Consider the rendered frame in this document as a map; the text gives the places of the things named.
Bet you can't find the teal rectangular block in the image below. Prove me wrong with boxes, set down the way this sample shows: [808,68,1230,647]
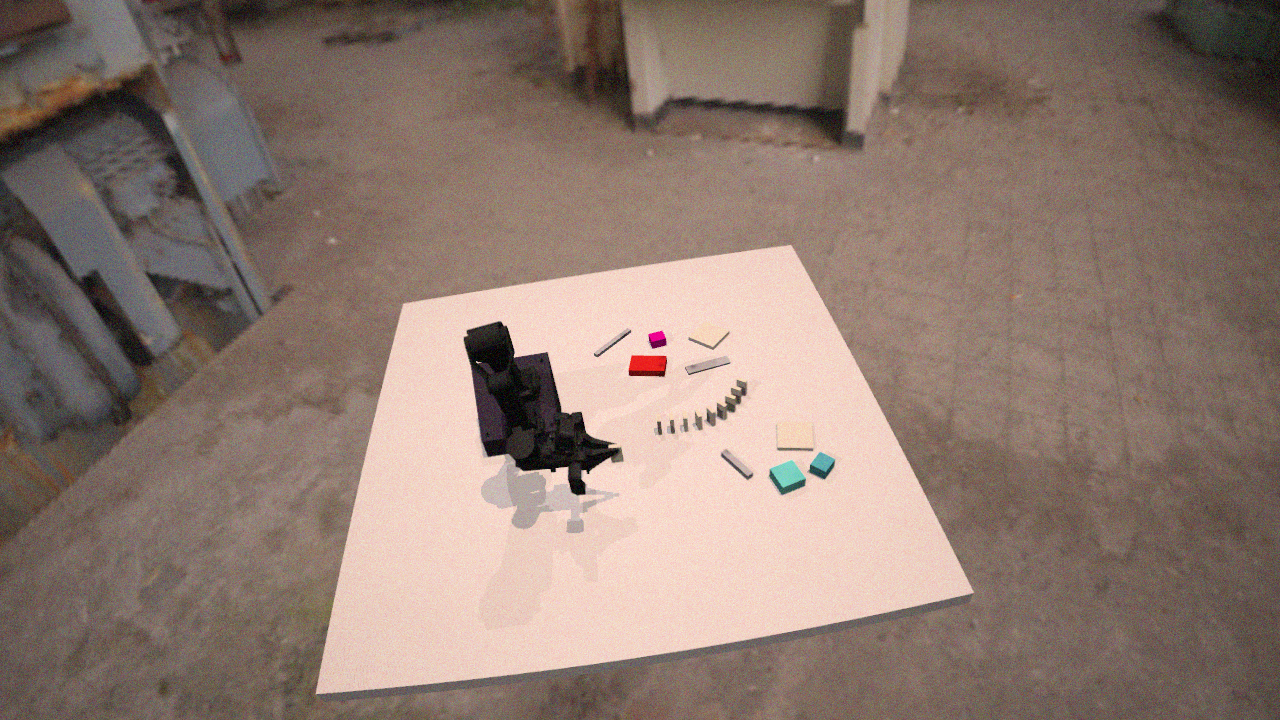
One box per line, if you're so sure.
[769,459,806,496]

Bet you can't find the small teal block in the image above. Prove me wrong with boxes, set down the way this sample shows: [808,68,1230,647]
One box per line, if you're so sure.
[810,452,836,479]

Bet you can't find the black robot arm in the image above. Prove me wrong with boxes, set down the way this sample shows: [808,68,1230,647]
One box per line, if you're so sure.
[465,322,575,471]

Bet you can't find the white flat bar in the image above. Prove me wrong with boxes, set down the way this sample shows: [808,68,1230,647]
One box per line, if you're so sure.
[685,356,731,375]

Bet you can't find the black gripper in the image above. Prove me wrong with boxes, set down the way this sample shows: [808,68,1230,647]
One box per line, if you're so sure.
[541,413,618,496]

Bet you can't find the red rectangular block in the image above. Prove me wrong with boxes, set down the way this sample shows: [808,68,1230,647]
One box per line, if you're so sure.
[628,355,667,375]

